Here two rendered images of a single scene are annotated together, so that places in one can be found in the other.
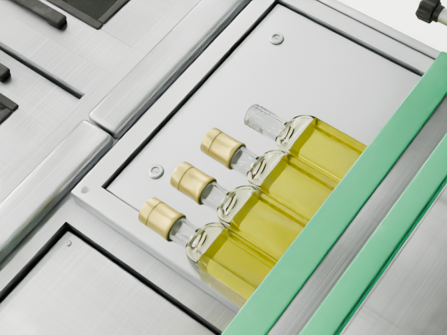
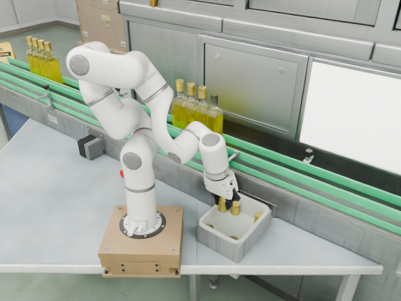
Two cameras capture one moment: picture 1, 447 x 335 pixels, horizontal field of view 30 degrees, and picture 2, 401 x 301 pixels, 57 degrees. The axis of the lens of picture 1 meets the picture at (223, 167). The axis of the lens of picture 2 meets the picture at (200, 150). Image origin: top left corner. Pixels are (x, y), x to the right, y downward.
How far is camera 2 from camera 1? 1.53 m
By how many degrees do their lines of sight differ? 79
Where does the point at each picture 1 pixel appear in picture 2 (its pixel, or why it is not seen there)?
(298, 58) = (277, 82)
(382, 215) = not seen: hidden behind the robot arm
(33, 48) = not seen: outside the picture
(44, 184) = (197, 22)
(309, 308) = not seen: hidden behind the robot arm
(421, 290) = (162, 165)
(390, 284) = (160, 159)
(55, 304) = (181, 45)
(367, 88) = (275, 110)
